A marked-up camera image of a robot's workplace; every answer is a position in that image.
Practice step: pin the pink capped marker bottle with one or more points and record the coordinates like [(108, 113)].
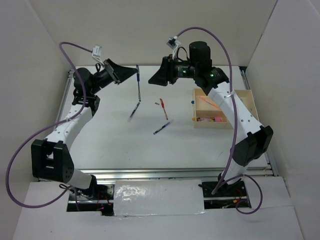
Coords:
[(209, 119)]

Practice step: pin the orange highlighter pen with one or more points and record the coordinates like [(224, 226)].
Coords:
[(208, 102)]

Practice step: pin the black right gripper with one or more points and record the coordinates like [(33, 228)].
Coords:
[(166, 73)]

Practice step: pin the red gel pen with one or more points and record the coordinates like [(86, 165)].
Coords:
[(163, 107)]

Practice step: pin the wooden compartment tray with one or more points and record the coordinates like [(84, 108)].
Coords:
[(203, 109)]

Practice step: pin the aluminium frame rail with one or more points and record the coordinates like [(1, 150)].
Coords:
[(110, 147)]

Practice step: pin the blue refill pen clear cap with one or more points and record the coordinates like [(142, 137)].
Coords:
[(162, 127)]

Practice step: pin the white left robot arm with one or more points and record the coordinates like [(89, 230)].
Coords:
[(50, 157)]

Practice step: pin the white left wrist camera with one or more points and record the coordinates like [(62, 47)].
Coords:
[(96, 53)]

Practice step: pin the silver foil sheet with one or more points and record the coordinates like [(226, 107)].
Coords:
[(158, 198)]

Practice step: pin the blue capped gel pen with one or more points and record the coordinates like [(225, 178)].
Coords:
[(138, 83)]

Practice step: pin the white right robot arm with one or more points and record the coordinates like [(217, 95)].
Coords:
[(250, 139)]

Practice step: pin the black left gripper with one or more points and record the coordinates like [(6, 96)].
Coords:
[(120, 73)]

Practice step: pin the black gel pen clear cap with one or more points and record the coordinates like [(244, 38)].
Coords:
[(134, 111)]

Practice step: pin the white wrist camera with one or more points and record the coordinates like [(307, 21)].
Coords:
[(96, 53), (174, 44)]

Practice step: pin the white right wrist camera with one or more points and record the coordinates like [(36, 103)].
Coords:
[(174, 44)]

